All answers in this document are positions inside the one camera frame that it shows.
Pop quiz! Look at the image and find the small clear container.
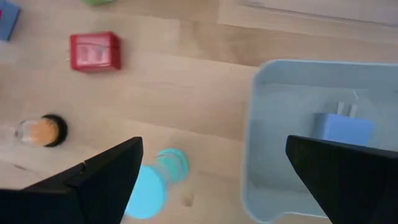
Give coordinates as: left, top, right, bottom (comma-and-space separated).
241, 58, 398, 224

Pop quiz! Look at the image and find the red wall charger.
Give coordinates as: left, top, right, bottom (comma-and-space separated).
67, 30, 123, 73

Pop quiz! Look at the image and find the green white wall charger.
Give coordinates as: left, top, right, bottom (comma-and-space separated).
81, 0, 115, 6

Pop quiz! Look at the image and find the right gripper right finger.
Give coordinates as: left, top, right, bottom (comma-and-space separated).
285, 134, 398, 224

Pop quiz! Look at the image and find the light blue multiport charger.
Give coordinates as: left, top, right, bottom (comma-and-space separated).
312, 101, 376, 147

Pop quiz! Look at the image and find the blue wall charger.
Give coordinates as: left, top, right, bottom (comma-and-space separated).
0, 0, 21, 42

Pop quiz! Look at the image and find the mint green hourglass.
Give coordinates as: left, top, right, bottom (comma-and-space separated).
123, 147, 190, 220

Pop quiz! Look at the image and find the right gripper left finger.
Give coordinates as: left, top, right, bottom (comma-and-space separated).
0, 136, 144, 224

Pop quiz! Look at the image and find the black hourglass orange sand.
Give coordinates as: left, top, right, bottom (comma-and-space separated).
0, 113, 69, 149

